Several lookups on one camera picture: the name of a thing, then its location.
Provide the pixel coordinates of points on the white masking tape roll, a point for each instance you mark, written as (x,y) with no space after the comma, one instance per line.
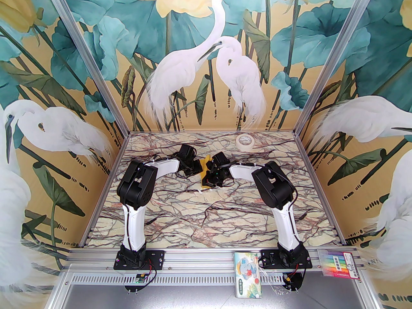
(245,140)

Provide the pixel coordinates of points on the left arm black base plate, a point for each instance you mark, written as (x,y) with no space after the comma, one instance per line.
(157,259)

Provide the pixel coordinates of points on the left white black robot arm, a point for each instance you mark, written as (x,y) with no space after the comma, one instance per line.
(133,230)

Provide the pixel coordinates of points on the coloured marker pen pack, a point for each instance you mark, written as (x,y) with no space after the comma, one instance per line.
(339,264)

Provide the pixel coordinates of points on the aluminium front frame rail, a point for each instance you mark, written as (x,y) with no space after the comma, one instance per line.
(199,259)

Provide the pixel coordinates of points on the yellow paper sheet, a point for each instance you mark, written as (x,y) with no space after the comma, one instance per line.
(203,166)

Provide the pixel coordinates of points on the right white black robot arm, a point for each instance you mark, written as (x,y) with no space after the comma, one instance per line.
(286,227)

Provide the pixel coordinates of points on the aluminium side frame rail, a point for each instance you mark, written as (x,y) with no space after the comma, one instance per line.
(305,153)
(119,153)

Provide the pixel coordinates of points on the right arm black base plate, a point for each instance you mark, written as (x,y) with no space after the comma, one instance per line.
(267,259)

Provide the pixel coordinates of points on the aluminium frame post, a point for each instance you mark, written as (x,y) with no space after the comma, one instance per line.
(332,60)
(91,60)

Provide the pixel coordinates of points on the small green circuit board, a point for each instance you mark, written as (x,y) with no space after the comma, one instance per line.
(139,279)

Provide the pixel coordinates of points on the cartoon elephant tissue pack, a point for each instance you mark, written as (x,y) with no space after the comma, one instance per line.
(248,272)

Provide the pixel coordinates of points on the perforated metal strip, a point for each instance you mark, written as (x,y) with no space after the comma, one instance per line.
(193,278)

